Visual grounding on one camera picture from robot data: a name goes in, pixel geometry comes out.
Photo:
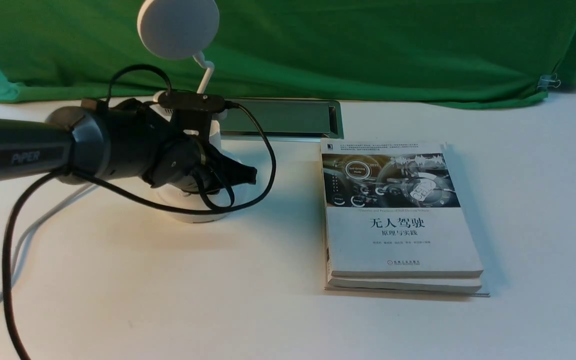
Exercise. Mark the metal desk cable grommet tray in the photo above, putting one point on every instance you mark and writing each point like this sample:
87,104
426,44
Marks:
305,120

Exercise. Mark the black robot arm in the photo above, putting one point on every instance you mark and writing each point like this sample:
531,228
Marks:
129,140

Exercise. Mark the metal binder clip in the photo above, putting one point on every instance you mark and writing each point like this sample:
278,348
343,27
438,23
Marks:
548,81

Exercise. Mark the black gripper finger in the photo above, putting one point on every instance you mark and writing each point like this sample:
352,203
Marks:
232,173

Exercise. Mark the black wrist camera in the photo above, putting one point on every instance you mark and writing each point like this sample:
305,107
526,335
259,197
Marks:
191,112

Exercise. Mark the white desk lamp power-strip base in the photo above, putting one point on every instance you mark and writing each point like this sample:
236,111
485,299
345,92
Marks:
176,30

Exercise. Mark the top white self-driving book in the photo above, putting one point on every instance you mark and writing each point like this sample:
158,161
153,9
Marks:
392,211

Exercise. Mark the green backdrop cloth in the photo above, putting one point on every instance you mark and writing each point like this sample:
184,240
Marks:
463,54

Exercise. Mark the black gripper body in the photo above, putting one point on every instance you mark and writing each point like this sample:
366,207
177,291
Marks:
187,163

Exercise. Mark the bottom white book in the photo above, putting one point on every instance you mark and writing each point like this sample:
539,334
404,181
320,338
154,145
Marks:
472,287

